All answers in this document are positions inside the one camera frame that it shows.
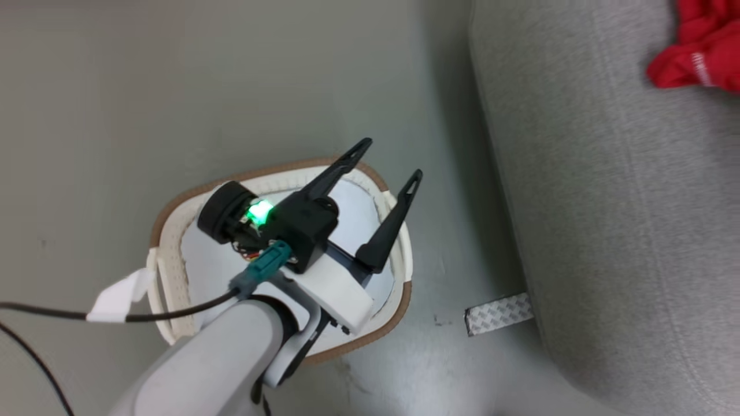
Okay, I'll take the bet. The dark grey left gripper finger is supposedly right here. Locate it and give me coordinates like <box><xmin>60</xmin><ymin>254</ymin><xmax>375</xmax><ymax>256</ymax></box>
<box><xmin>355</xmin><ymin>169</ymin><xmax>423</xmax><ymax>274</ymax></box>
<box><xmin>298</xmin><ymin>138</ymin><xmax>373</xmax><ymax>203</ymax></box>

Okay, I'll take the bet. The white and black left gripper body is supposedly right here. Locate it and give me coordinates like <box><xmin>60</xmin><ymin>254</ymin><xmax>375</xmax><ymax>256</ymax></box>
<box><xmin>198</xmin><ymin>181</ymin><xmax>374</xmax><ymax>336</ymax></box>

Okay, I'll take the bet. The red garment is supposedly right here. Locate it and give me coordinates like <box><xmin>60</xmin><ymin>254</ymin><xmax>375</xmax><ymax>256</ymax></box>
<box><xmin>646</xmin><ymin>0</ymin><xmax>740</xmax><ymax>95</ymax></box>

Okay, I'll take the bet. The grey fabric sofa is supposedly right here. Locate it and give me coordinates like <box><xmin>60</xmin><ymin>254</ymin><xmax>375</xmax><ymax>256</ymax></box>
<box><xmin>467</xmin><ymin>0</ymin><xmax>740</xmax><ymax>416</ymax></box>

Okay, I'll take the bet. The silver patterned tape strip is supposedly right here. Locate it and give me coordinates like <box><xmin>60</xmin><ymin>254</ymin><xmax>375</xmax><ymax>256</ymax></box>
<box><xmin>464</xmin><ymin>292</ymin><xmax>534</xmax><ymax>337</ymax></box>

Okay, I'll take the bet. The white plastic laundry basket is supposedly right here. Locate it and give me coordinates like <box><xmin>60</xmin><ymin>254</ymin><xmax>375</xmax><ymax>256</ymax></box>
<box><xmin>147</xmin><ymin>156</ymin><xmax>414</xmax><ymax>366</ymax></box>

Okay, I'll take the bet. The white tape label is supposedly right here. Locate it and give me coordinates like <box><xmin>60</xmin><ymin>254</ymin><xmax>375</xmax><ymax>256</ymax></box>
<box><xmin>86</xmin><ymin>268</ymin><xmax>157</xmax><ymax>323</ymax></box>

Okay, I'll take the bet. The teal cable connector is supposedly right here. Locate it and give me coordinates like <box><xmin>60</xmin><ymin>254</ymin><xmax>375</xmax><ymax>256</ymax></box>
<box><xmin>230</xmin><ymin>240</ymin><xmax>292</xmax><ymax>299</ymax></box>

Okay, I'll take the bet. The thick black cable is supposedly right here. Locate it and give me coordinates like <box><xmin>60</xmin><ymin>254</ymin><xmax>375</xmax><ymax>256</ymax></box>
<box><xmin>0</xmin><ymin>288</ymin><xmax>241</xmax><ymax>323</ymax></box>

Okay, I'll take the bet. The thin black cable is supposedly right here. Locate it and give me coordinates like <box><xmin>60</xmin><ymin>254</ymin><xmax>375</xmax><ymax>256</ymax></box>
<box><xmin>0</xmin><ymin>321</ymin><xmax>76</xmax><ymax>416</ymax></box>

